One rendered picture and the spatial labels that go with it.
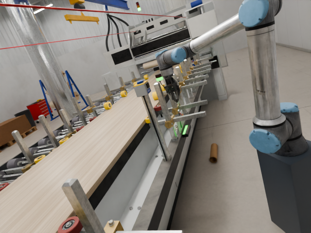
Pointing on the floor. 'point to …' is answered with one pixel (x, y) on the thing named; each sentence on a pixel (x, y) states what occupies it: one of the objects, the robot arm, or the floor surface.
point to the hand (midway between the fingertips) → (177, 100)
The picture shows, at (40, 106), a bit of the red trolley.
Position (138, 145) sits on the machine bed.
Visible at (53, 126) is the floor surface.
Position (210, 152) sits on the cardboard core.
